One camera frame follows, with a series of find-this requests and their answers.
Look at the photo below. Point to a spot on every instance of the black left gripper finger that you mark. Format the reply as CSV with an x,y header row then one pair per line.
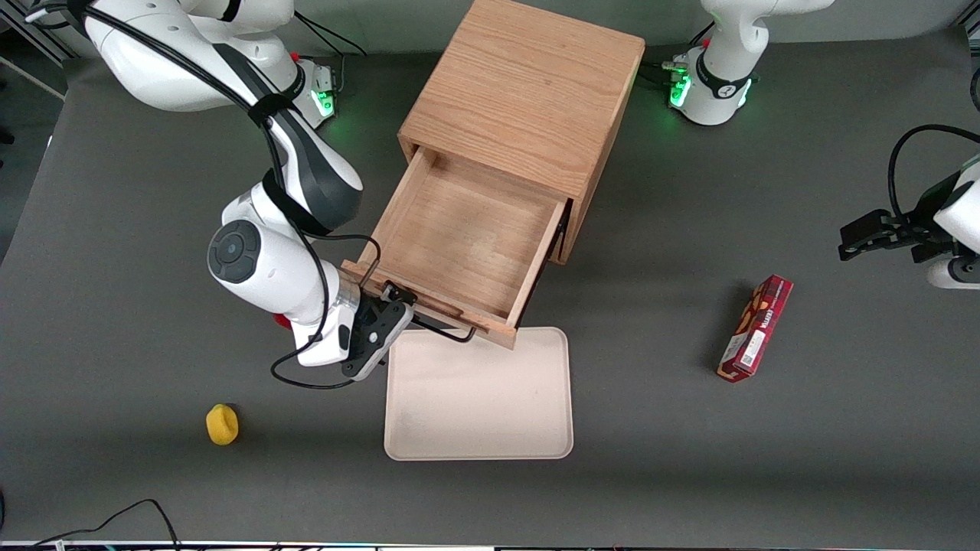
x,y
873,233
930,246

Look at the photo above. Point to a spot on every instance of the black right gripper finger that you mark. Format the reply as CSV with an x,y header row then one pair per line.
x,y
407,298
390,291

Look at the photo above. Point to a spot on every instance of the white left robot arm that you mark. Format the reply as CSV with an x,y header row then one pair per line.
x,y
720,84

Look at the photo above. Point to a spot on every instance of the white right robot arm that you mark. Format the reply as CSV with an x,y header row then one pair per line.
x,y
268,264

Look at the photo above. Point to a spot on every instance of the wooden drawer cabinet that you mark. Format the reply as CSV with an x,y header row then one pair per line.
x,y
528,84

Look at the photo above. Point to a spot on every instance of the cream plastic tray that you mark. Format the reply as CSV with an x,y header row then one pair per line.
x,y
478,398

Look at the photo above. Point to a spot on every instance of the yellow lemon toy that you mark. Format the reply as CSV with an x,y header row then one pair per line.
x,y
222,425

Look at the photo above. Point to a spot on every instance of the red tartan shortbread box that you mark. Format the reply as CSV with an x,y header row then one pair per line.
x,y
754,329

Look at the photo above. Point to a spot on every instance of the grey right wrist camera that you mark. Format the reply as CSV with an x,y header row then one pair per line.
x,y
375,337

